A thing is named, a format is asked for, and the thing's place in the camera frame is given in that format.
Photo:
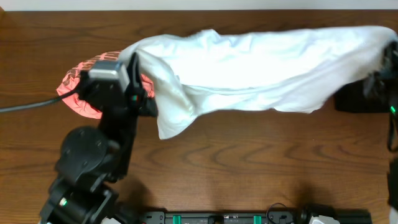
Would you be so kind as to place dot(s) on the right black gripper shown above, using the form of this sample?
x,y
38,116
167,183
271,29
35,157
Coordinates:
x,y
376,86

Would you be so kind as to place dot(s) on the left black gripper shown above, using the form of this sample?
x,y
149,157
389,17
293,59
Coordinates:
x,y
135,92

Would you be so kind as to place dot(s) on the white t-shirt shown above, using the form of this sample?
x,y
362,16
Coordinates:
x,y
289,71

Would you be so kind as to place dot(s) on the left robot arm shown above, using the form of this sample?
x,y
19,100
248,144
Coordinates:
x,y
92,157

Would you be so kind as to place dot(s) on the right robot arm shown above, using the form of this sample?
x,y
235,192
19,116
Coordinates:
x,y
392,174

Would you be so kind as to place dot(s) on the black fabric container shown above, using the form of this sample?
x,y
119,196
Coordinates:
x,y
350,98

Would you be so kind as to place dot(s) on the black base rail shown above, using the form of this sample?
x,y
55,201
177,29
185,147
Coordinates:
x,y
276,214

